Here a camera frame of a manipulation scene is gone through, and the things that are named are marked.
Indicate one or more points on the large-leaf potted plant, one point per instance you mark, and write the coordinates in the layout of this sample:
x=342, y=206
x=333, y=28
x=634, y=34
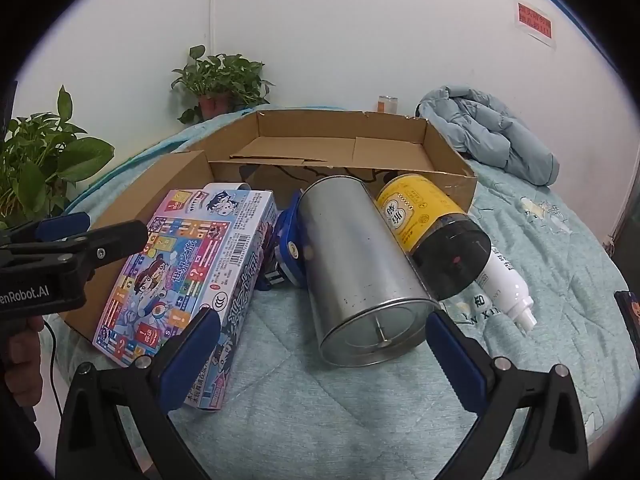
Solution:
x=45, y=160

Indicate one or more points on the blue stapler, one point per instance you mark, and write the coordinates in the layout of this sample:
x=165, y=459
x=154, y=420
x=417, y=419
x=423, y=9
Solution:
x=287, y=250

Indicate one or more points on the light teal quilted blanket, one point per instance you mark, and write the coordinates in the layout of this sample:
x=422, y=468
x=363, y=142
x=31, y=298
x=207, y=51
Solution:
x=300, y=410

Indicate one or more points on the yellow label jar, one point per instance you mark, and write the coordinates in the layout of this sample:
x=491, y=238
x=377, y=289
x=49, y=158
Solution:
x=415, y=210

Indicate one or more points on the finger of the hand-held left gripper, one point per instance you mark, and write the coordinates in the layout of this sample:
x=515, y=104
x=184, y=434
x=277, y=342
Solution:
x=62, y=226
x=115, y=240

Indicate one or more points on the small orange label jar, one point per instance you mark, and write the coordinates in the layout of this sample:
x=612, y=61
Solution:
x=387, y=104

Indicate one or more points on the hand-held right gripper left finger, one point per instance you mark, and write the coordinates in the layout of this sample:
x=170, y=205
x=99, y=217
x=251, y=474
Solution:
x=192, y=360

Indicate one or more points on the person's left hand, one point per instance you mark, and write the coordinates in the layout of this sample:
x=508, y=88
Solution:
x=20, y=360

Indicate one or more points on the red wall sign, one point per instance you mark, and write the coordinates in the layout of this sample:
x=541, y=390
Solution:
x=535, y=22

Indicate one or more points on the colourful board game box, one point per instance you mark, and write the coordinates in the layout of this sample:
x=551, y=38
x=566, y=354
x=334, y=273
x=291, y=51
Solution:
x=165, y=270

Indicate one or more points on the silver metal tin can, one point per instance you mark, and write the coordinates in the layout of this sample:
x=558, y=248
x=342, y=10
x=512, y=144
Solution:
x=350, y=260

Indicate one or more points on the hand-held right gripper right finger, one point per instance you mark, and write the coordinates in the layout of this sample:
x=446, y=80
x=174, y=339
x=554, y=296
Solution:
x=455, y=365

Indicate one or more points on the white wall conduit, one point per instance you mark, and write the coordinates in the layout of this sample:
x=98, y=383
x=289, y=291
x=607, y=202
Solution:
x=213, y=10

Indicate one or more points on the white spray bottle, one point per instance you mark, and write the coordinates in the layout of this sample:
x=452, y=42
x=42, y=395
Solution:
x=505, y=285

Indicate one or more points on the brown cardboard box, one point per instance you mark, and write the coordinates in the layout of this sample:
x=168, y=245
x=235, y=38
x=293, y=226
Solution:
x=390, y=140

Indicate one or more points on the light blue puffer jacket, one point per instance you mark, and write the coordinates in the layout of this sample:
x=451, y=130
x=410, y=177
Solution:
x=485, y=130

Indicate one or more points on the small-leaf potted plant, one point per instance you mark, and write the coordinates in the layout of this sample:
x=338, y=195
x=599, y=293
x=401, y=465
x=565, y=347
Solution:
x=220, y=77

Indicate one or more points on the dark printed box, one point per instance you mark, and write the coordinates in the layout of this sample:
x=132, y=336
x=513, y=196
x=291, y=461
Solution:
x=629, y=315

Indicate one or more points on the person's left forearm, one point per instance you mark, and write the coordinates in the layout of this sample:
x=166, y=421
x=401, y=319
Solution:
x=17, y=430

